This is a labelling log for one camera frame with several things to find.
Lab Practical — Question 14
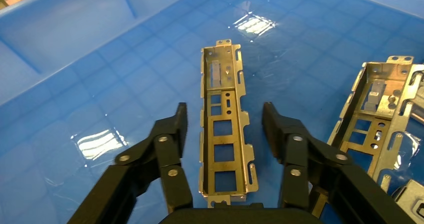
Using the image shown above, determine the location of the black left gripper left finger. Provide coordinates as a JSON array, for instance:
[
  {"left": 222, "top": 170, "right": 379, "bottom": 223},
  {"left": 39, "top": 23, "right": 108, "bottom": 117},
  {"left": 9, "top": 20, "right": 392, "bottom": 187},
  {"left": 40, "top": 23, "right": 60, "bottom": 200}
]
[{"left": 67, "top": 102, "right": 194, "bottom": 224}]

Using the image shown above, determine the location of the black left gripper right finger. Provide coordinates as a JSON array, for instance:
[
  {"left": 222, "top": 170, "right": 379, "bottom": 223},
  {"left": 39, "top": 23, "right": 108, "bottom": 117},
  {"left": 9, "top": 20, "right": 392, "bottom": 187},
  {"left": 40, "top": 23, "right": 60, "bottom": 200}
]
[{"left": 262, "top": 101, "right": 418, "bottom": 224}]

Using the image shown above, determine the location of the long metal channel bracket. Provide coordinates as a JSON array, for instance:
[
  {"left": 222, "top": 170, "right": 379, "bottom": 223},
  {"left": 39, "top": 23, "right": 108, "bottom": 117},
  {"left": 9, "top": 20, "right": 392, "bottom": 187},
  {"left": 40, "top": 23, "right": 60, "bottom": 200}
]
[
  {"left": 327, "top": 55, "right": 424, "bottom": 197},
  {"left": 198, "top": 38, "right": 260, "bottom": 208}
]

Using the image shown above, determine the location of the blue plastic bin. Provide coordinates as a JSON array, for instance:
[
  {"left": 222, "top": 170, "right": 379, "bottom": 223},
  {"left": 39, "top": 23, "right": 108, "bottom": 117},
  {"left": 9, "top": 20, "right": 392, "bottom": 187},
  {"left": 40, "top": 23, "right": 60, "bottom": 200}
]
[{"left": 0, "top": 0, "right": 424, "bottom": 224}]

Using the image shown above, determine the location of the flat slotted metal plate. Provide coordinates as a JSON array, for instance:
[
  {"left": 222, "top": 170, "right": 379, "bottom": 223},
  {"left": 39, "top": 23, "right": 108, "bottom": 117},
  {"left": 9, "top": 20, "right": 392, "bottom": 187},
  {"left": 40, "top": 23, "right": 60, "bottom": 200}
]
[{"left": 392, "top": 179, "right": 424, "bottom": 220}]

